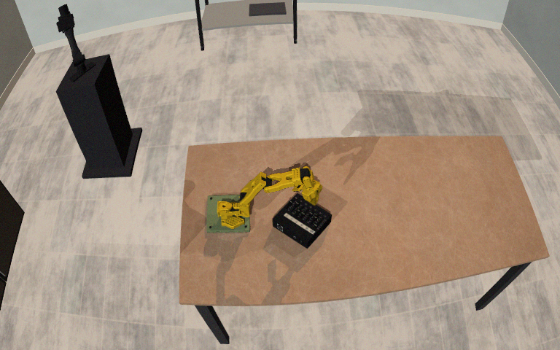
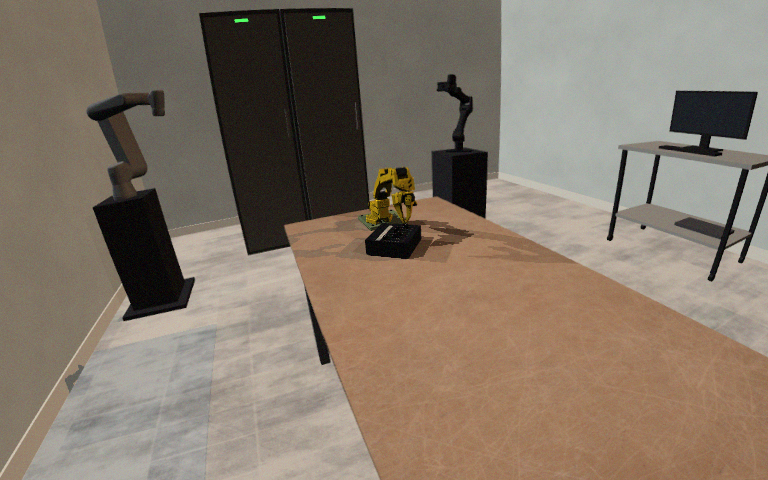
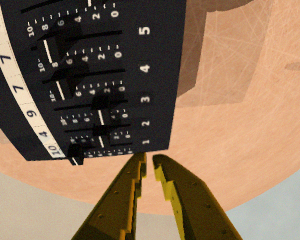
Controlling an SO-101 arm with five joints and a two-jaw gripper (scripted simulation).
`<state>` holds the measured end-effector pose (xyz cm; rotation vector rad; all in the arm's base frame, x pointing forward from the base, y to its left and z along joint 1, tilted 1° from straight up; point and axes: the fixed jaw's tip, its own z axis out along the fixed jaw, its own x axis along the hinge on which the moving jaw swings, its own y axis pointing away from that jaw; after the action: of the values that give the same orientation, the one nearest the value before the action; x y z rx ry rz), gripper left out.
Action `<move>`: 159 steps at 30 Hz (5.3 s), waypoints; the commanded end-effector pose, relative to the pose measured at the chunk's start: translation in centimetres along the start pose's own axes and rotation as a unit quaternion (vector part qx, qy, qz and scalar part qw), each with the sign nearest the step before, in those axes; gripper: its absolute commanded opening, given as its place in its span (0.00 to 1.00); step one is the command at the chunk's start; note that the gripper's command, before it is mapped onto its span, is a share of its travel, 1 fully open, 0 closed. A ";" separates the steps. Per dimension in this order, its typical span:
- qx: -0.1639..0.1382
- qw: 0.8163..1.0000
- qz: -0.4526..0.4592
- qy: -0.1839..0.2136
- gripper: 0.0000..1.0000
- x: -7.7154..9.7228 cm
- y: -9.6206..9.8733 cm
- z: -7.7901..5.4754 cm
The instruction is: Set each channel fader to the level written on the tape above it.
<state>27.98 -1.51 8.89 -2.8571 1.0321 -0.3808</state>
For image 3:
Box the black lighting desk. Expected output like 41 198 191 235
0 0 187 166

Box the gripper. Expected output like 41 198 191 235
71 152 243 240

